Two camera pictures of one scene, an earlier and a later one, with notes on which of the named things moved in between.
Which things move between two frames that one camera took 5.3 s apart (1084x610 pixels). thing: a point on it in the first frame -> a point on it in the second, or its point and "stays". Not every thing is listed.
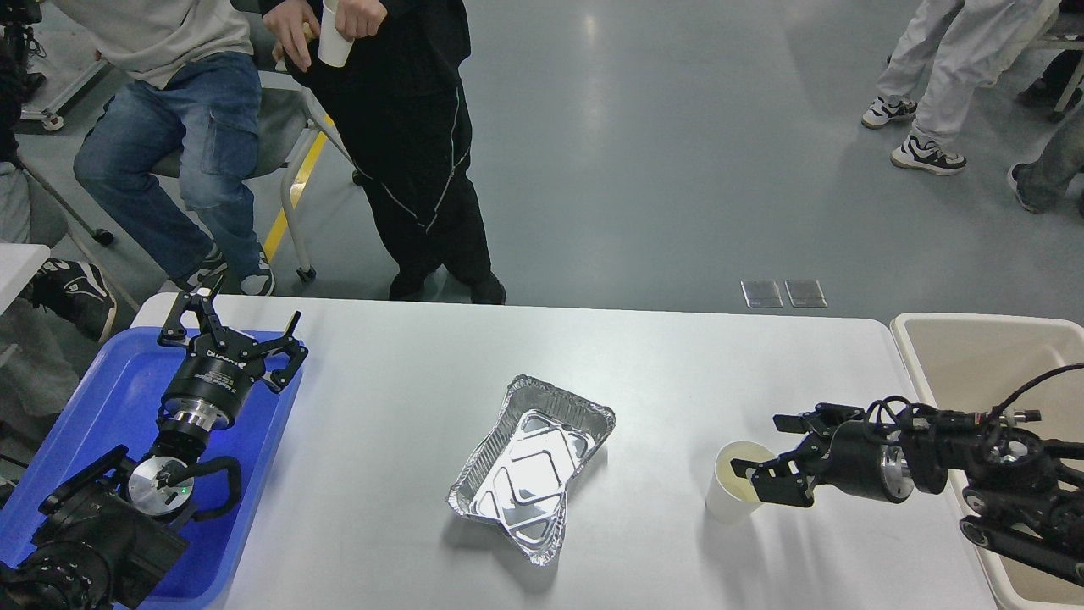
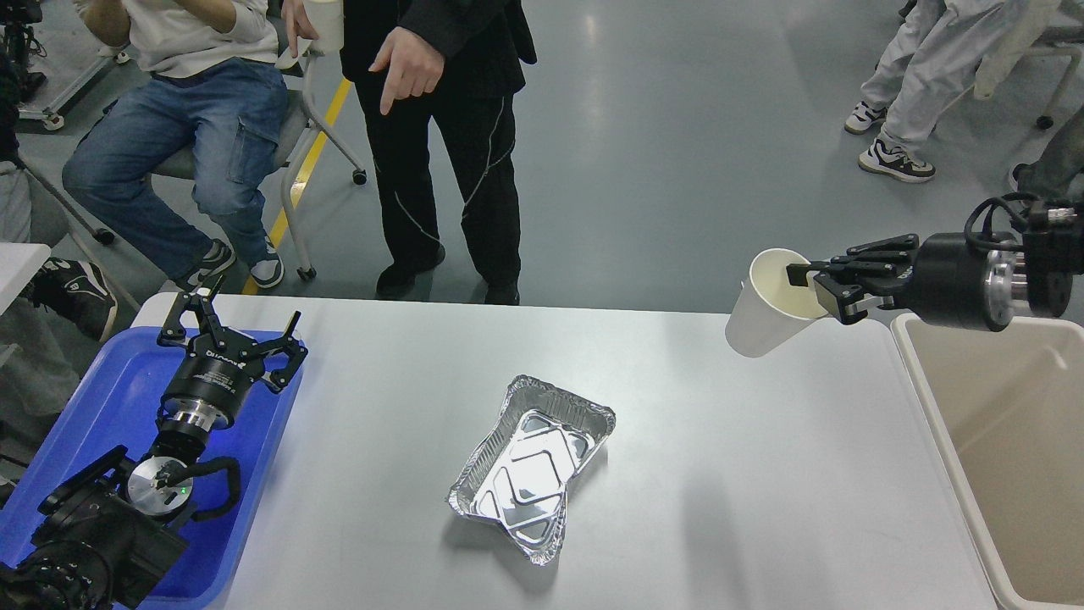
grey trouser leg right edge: [1040, 185] stays
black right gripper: [865, 461] -> [963, 280]
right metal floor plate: [805, 293] stays
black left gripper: [213, 379] stays
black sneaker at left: [75, 291] stays
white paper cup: [732, 499] -> [769, 307]
